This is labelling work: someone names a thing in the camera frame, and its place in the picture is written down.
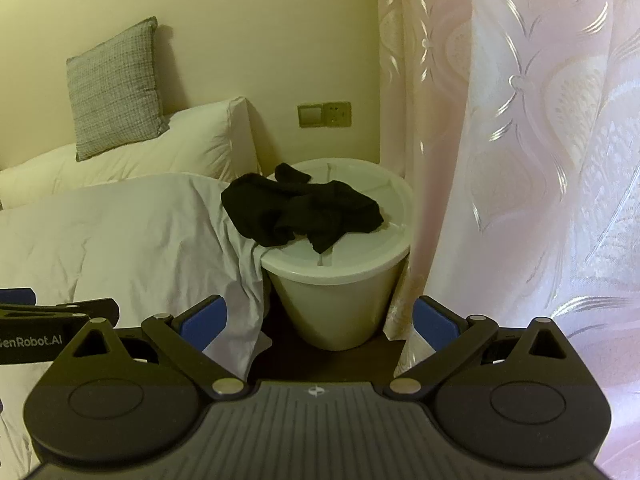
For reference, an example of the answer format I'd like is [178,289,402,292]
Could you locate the white round plastic bin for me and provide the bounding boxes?
[260,157,415,352]

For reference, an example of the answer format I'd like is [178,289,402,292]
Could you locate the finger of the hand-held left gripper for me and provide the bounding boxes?
[0,287,35,307]
[0,298,121,330]

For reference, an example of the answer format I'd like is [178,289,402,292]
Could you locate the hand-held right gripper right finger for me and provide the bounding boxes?
[384,295,572,402]

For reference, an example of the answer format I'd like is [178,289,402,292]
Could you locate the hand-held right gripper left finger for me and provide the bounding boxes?
[72,295,248,402]

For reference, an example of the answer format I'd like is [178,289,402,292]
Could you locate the black garment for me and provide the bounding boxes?
[221,162,385,256]

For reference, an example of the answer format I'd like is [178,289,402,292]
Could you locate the olive wall socket panel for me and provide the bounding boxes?
[297,101,352,128]

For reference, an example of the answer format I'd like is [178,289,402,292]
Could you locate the grey woven cushion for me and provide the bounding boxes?
[66,16,170,162]

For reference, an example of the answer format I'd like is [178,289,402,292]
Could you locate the white pillow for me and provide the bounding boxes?
[0,96,261,211]

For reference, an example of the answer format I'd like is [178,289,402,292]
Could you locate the white duvet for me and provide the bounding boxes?
[0,172,273,461]

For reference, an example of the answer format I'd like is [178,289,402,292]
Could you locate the pink patterned curtain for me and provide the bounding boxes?
[375,0,640,480]

